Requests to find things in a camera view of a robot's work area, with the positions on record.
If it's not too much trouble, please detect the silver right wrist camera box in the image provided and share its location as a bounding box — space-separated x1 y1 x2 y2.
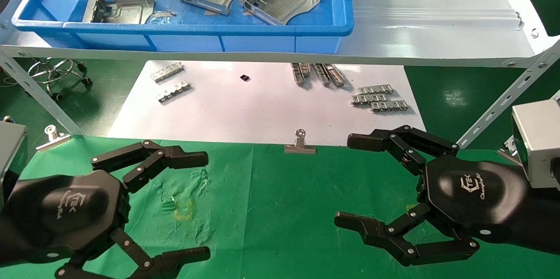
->
511 99 560 188

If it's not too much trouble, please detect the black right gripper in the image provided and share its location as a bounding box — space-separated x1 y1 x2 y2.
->
335 125 528 266

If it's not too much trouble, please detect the small notched metal strip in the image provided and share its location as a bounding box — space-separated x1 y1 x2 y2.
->
358 85 394 95
351 94 388 106
371 101 409 113
157 80 192 103
151 62 184 83

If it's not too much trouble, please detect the white paper sheet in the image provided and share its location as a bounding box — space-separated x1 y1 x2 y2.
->
107 60 430 147

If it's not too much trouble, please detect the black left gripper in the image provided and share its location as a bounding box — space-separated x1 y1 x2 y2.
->
7 140 211 279

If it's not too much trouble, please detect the white metal shelf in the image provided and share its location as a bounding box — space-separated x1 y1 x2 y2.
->
0 0 560 68

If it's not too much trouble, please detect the green cloth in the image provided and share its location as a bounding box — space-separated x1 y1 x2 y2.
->
0 136 560 279

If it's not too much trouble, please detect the perforated white shelf brace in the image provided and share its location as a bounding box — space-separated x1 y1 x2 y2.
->
453 41 560 149
0 49 84 136

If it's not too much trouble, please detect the blue plastic bin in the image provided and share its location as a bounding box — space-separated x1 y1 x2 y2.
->
12 0 354 54

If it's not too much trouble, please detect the chrome stool base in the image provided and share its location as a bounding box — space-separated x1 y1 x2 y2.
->
27 58 93 101

